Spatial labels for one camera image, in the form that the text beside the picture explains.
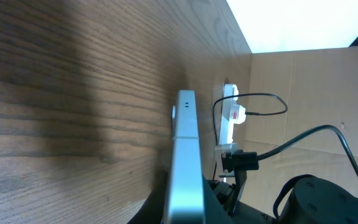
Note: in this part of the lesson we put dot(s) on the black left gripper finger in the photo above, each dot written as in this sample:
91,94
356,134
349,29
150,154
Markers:
152,210

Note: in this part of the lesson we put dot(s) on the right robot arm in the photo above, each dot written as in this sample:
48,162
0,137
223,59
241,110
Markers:
303,199

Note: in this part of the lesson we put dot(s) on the brown cardboard panel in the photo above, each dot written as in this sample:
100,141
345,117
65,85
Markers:
292,92

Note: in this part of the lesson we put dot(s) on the turquoise screen smartphone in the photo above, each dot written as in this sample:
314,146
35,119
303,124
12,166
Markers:
185,200

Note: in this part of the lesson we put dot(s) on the white USB charger plug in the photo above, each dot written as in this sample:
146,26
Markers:
237,114

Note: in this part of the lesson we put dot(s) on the white power strip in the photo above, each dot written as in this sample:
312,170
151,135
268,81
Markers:
226,127

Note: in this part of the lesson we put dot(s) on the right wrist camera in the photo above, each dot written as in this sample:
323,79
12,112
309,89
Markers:
230,158

